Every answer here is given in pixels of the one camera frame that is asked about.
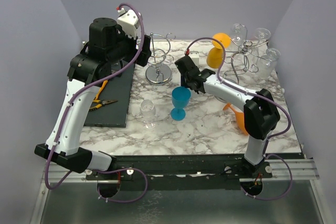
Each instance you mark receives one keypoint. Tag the round chrome glass rack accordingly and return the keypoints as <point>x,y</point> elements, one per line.
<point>158,73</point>

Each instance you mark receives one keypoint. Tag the scrolled chrome glass rack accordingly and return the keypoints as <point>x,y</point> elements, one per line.
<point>242,59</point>

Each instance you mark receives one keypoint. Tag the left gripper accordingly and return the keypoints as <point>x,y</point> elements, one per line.
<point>142,58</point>

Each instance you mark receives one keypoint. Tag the small clear wine glass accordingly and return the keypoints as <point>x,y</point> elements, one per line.
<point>262,35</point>

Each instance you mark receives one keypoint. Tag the clear stemmed wine glass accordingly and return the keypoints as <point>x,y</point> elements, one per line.
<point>148,112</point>

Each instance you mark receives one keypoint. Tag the yellow handled pliers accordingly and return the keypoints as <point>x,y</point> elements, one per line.
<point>96,104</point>

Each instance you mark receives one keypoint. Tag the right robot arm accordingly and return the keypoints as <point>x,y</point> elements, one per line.
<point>260,112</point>

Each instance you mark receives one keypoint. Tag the tall clear flute glass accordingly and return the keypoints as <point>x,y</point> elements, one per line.
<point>238,35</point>

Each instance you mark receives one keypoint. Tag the blue plastic goblet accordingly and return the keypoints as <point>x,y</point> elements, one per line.
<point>180,99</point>

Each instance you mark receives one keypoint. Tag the clear ribbed wine glass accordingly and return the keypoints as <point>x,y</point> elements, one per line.
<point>267,62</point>

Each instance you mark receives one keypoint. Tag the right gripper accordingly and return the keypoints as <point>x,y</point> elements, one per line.
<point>182,82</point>

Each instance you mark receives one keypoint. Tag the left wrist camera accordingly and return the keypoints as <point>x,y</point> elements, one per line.
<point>129,21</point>

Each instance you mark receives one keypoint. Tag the yellow plastic goblet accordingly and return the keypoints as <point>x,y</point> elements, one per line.
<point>215,55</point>

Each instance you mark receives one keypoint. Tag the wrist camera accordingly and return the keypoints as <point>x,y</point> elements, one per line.
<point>129,21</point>
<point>194,55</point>

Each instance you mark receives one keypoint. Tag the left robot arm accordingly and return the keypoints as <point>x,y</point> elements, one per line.
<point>110,41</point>

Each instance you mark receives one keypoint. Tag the orange plastic goblet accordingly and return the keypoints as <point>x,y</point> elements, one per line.
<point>239,117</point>

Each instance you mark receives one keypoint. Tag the dark tool mat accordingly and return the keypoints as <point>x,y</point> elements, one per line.
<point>117,89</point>

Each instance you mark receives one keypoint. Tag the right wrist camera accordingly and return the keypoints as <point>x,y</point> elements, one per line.
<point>194,55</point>

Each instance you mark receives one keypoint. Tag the black orange hammer tool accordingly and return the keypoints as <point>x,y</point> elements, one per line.
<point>101,89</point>

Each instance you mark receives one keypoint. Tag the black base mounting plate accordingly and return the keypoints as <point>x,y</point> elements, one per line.
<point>187,172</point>

